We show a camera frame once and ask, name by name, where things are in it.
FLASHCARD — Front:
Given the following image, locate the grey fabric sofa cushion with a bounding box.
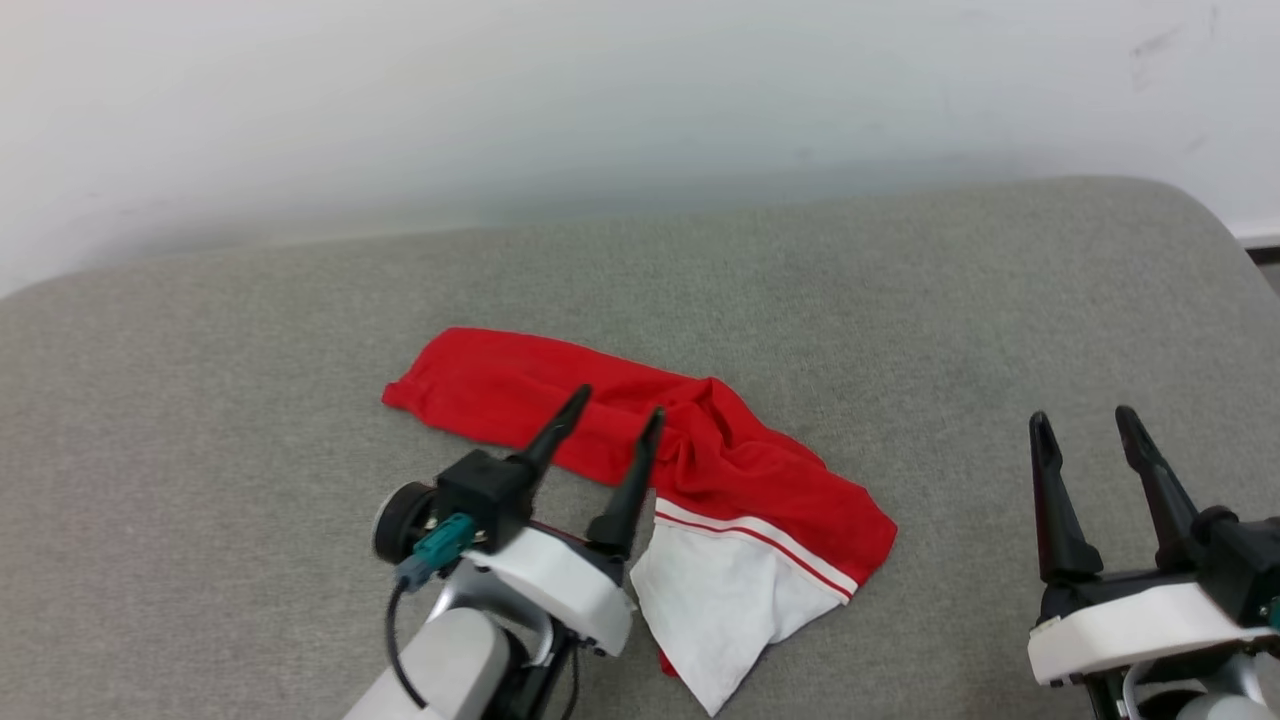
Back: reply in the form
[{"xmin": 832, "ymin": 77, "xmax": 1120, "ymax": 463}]
[{"xmin": 0, "ymin": 176, "xmax": 1280, "ymax": 720}]

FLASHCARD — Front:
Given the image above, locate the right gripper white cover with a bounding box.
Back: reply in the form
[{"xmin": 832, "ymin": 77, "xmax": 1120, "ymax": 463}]
[{"xmin": 1027, "ymin": 404, "xmax": 1279, "ymax": 720}]

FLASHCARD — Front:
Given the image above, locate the red and white garment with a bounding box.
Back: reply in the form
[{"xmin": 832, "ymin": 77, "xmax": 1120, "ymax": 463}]
[{"xmin": 381, "ymin": 327, "xmax": 898, "ymax": 718}]

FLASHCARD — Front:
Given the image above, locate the teal cable connector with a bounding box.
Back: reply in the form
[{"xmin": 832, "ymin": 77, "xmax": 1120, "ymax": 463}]
[{"xmin": 395, "ymin": 513, "xmax": 477, "ymax": 593}]

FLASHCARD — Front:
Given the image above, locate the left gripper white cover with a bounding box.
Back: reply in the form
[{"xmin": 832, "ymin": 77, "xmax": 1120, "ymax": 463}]
[{"xmin": 462, "ymin": 384, "xmax": 666, "ymax": 720}]

